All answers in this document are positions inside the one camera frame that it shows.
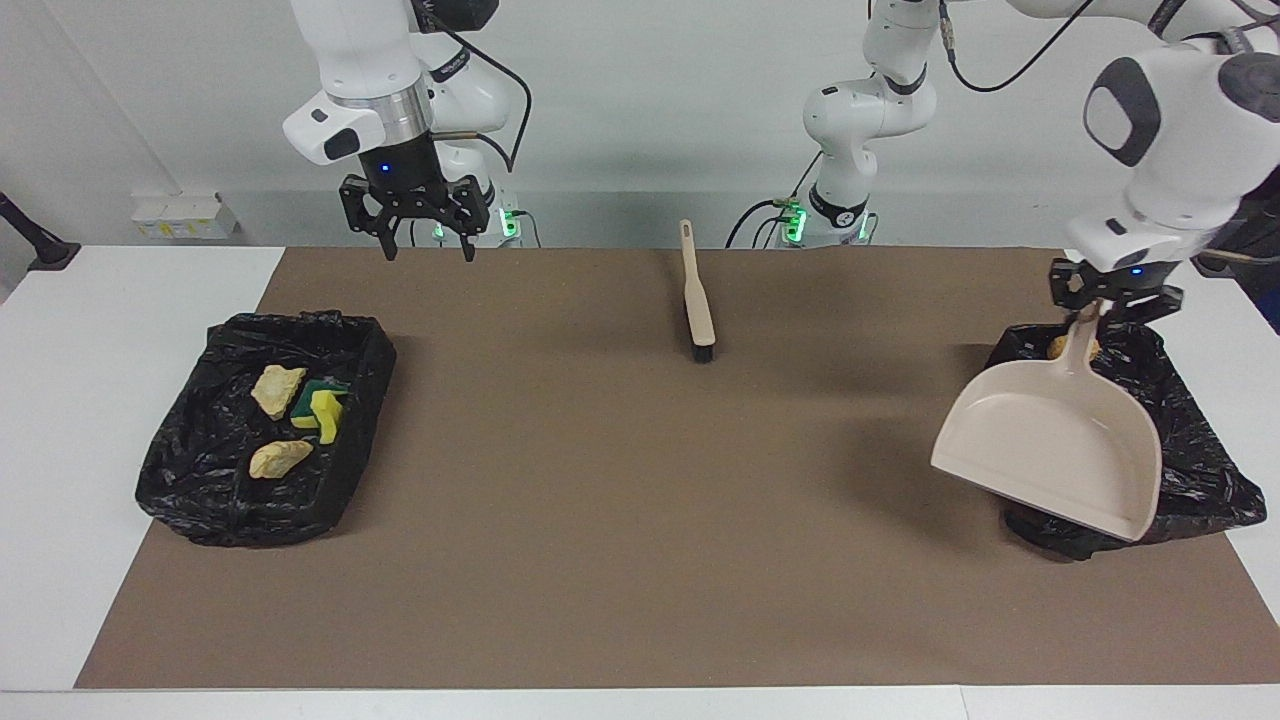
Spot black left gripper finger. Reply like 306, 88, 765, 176
1048, 257, 1093, 312
1110, 285, 1186, 325

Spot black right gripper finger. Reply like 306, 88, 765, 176
339, 175, 401, 263
445, 177, 493, 263

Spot beige plastic dustpan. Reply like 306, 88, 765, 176
930, 300, 1164, 543

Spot green and yellow sponge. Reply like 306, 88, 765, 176
290, 377, 351, 431

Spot pale yellow paper ball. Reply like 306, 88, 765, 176
250, 365, 309, 421

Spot yellow sponge with green edge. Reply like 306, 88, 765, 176
309, 389, 346, 446

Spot beige hand brush black bristles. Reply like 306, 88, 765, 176
679, 219, 717, 363

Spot bin lined with black bag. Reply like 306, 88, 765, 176
982, 320, 1268, 562
135, 310, 398, 549

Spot black stand leg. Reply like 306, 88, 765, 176
0, 190, 82, 273
1188, 193, 1280, 279

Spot white cardboard box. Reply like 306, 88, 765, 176
131, 192, 241, 242

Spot brown paper table mat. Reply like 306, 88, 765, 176
74, 246, 1280, 691

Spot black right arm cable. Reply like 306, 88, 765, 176
415, 0, 534, 174

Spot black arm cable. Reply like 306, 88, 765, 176
938, 0, 1280, 269
415, 0, 534, 174

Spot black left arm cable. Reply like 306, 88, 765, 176
938, 0, 1280, 269

